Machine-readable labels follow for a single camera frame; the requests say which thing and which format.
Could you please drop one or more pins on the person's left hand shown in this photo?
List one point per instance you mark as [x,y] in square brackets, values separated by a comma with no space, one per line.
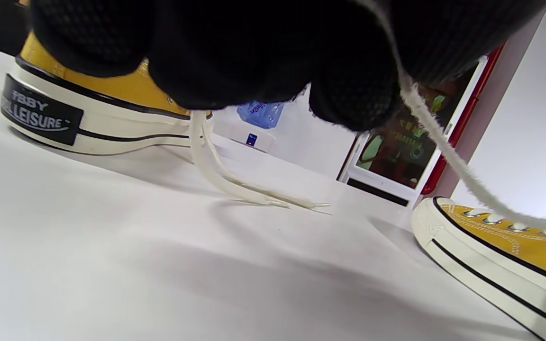
[254,47]

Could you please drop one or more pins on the yellow canvas shoe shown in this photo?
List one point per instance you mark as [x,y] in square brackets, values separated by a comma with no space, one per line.
[112,118]
[538,251]

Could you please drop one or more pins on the blue water bottle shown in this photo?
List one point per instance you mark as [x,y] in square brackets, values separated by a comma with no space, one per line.
[261,113]

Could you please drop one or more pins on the white water dispenser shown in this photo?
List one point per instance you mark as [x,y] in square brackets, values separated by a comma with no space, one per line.
[259,139]

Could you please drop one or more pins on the glass door fire cabinet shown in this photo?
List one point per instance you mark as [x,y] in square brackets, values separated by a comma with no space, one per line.
[396,156]

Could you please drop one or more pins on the red wall pipe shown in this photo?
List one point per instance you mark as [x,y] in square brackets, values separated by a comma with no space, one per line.
[462,123]

